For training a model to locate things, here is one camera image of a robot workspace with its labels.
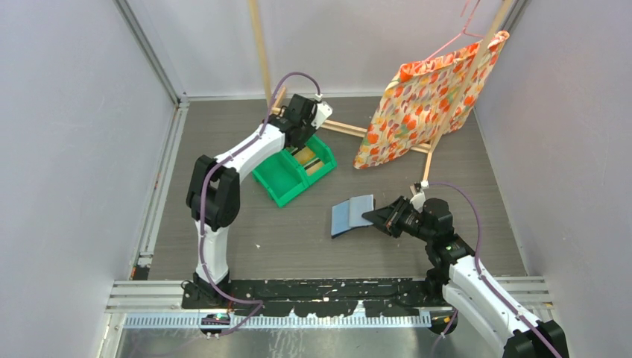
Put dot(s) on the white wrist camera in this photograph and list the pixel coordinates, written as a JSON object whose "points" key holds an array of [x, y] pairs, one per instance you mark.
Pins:
{"points": [[418, 195], [323, 112]]}

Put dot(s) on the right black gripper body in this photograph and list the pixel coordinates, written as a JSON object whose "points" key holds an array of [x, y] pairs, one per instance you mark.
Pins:
{"points": [[413, 225]]}

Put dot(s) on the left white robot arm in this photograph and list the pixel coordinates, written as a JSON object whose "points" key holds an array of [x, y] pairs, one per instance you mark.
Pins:
{"points": [[214, 193]]}

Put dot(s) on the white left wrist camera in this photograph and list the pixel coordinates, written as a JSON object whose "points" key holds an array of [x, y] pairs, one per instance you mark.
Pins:
{"points": [[323, 112]]}

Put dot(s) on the green plastic two-compartment bin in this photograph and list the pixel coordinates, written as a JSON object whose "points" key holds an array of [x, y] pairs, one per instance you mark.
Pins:
{"points": [[284, 178]]}

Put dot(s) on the aluminium corner frame post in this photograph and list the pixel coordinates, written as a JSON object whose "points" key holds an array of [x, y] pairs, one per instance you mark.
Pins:
{"points": [[139, 21]]}

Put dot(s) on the floral orange cloth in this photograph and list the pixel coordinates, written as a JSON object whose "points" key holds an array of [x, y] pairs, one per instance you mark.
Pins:
{"points": [[413, 106]]}

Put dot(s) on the pink wire hanger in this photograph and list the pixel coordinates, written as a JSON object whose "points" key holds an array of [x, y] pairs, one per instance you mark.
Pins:
{"points": [[465, 30]]}

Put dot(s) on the gold card with stripe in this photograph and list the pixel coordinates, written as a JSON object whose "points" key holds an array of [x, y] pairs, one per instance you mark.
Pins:
{"points": [[313, 166]]}

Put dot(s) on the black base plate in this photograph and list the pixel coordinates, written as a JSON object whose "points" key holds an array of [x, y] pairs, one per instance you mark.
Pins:
{"points": [[380, 297]]}

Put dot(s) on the black leather card holder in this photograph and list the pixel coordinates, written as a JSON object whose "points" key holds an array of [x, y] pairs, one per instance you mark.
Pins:
{"points": [[347, 215]]}

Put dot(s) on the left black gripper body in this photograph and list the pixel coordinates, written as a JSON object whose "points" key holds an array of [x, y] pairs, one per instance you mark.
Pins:
{"points": [[308, 130]]}

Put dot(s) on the slotted metal rail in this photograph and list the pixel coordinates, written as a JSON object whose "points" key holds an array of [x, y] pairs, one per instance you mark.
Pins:
{"points": [[358, 319]]}

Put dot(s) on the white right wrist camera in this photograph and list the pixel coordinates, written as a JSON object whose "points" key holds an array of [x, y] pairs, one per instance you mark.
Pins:
{"points": [[418, 195]]}

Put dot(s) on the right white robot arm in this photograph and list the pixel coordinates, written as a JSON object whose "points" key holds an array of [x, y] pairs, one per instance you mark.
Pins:
{"points": [[460, 279]]}

